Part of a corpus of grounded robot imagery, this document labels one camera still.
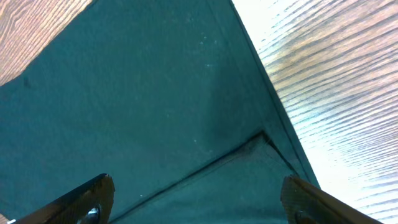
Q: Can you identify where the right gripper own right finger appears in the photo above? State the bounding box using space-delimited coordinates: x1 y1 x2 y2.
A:
280 175 382 224

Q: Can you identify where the black t-shirt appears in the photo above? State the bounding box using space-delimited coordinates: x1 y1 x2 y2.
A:
1 0 317 223

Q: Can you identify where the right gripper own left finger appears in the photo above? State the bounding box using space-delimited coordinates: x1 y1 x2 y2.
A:
16 174 115 224

